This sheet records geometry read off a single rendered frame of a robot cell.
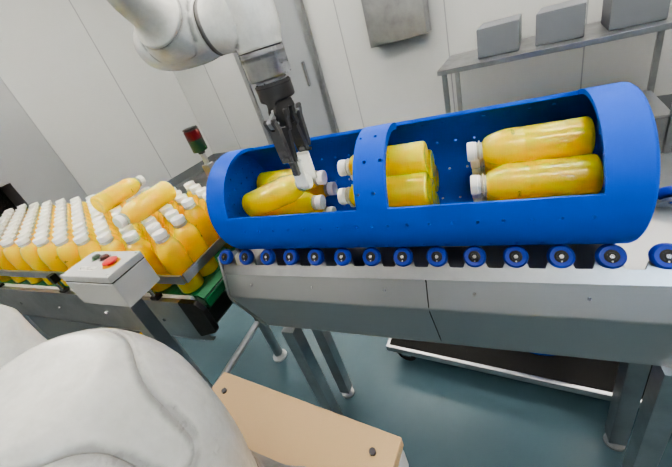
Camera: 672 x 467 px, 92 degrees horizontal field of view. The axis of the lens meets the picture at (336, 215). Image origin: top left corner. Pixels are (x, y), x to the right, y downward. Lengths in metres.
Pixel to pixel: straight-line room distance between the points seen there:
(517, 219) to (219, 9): 0.63
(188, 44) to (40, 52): 4.73
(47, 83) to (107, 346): 5.10
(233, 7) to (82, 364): 0.57
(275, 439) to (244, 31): 0.64
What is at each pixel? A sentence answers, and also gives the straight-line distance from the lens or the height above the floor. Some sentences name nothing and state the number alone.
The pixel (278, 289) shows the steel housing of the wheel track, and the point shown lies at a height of 0.87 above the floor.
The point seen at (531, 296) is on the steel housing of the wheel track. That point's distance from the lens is 0.78.
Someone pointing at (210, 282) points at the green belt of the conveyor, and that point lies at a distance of 1.08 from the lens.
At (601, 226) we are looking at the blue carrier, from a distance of 0.68.
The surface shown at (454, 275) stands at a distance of 0.76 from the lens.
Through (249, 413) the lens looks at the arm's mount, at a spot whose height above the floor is 1.02.
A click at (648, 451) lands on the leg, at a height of 0.30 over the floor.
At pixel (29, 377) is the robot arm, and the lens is 0.32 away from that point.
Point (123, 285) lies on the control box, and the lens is 0.96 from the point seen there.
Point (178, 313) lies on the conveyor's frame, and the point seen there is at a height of 0.85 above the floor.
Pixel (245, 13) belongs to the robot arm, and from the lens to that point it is 0.68.
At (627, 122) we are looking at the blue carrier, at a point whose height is 1.20.
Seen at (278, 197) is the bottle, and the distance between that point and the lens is 0.80.
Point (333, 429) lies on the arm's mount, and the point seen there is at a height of 1.02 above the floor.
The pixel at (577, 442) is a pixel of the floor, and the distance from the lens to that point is 1.62.
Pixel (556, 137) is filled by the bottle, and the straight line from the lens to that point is 0.70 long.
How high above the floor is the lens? 1.44
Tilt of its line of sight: 29 degrees down
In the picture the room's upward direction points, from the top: 18 degrees counter-clockwise
